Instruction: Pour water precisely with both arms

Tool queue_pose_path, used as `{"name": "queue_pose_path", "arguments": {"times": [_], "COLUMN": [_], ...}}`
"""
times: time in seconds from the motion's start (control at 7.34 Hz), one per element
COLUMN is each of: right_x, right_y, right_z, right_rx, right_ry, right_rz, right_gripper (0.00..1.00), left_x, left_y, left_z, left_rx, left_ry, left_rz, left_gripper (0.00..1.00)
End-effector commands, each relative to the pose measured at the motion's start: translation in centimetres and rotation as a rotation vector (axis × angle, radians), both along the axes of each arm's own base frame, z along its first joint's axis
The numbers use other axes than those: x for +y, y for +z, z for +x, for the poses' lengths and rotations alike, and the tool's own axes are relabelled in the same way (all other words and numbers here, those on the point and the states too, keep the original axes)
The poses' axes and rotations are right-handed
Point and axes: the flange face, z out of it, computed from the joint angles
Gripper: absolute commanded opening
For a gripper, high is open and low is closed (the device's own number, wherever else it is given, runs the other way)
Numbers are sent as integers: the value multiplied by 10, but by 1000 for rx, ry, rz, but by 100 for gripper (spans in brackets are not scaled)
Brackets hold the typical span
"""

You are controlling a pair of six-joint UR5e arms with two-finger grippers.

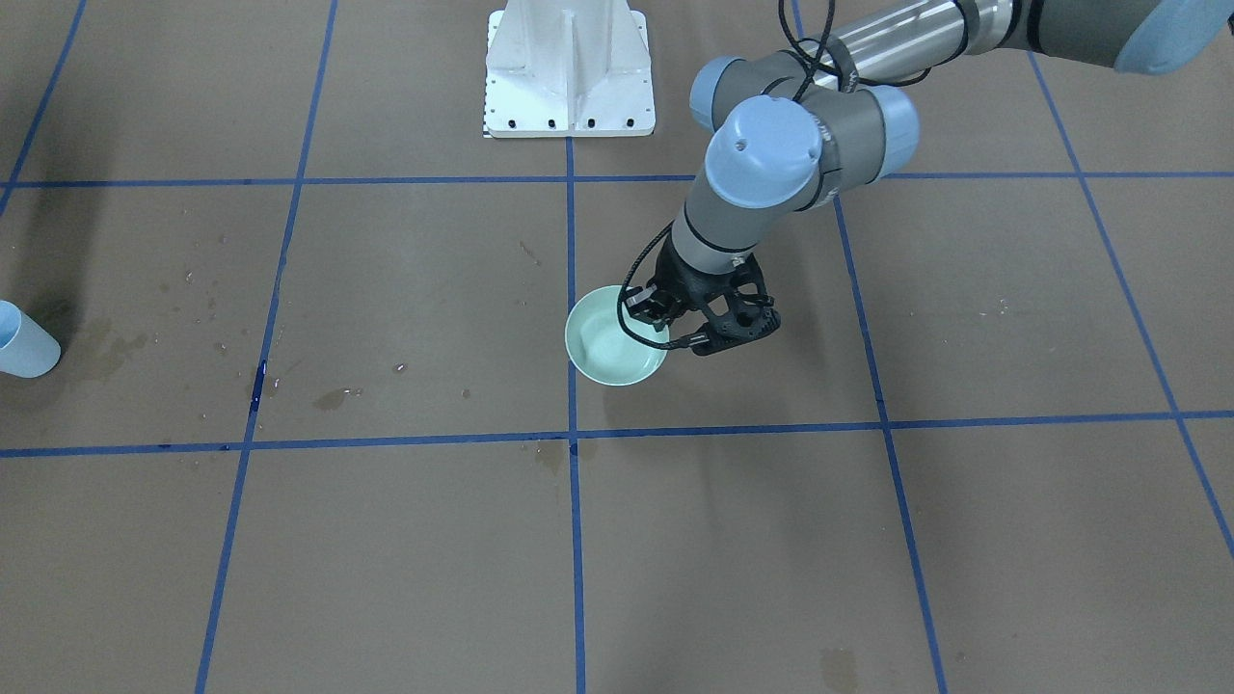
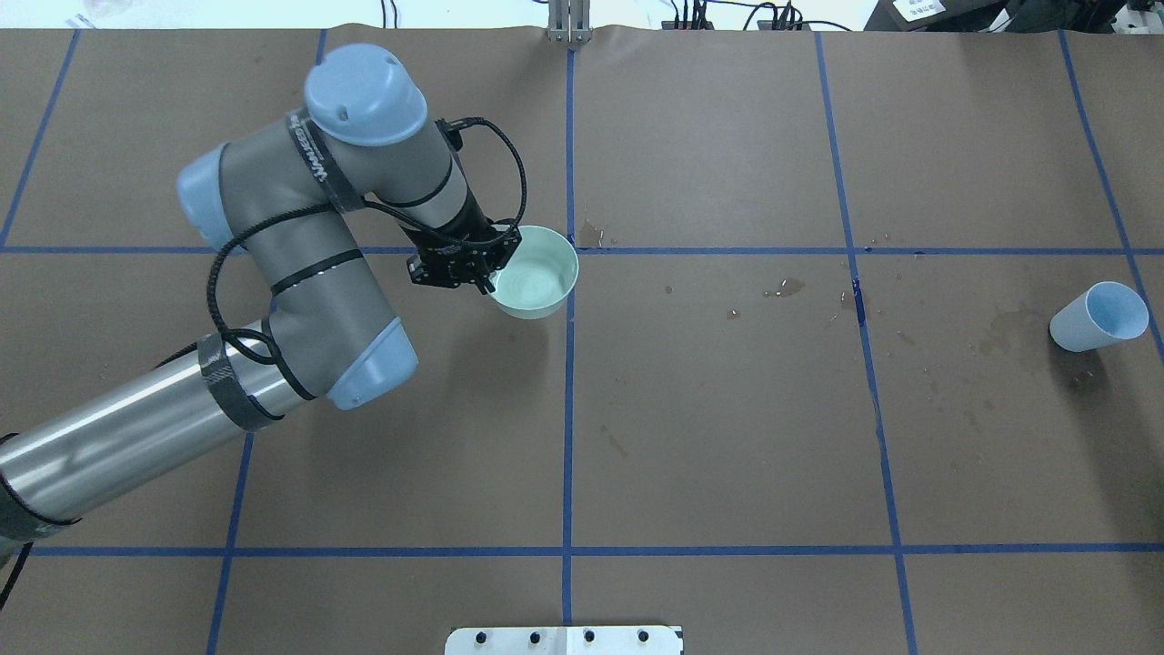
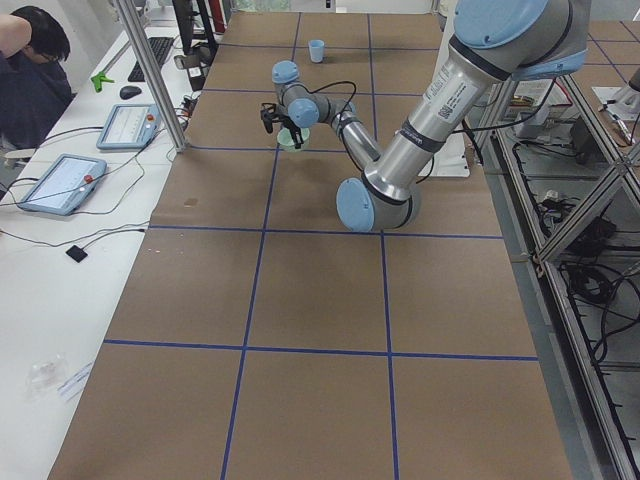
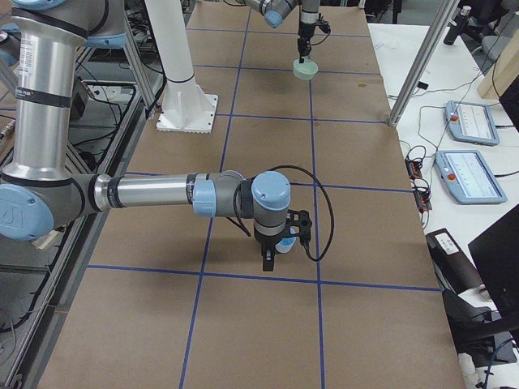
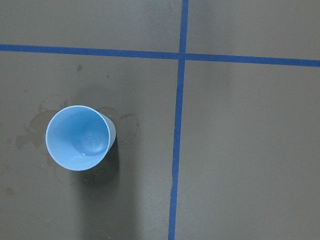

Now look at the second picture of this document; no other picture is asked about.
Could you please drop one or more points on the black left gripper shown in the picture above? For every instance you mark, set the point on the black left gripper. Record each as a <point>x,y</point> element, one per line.
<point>470,218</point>

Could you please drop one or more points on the pale green ceramic bowl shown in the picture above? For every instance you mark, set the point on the pale green ceramic bowl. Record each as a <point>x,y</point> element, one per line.
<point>539,277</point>

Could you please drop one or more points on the light blue plastic cup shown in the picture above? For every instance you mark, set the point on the light blue plastic cup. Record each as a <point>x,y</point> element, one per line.
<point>1106,314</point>

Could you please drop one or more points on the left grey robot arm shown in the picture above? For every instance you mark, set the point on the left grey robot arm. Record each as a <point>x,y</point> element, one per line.
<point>297,313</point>

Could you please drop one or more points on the brown paper table cover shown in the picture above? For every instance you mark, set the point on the brown paper table cover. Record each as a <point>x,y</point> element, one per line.
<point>806,398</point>

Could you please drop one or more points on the aluminium frame post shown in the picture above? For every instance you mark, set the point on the aluminium frame post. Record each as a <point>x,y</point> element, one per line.
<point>569,21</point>

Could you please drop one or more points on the white metal base plate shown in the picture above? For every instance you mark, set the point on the white metal base plate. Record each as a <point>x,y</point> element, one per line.
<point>614,639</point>

